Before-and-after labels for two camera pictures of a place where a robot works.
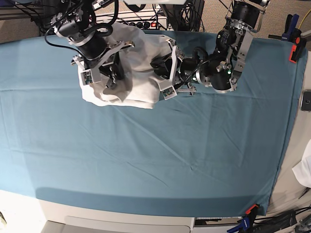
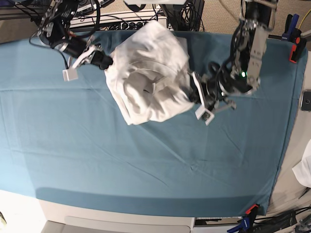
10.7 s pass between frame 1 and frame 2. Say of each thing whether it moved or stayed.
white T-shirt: moved
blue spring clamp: stayed
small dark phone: stayed
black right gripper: moved
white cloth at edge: stayed
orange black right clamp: stayed
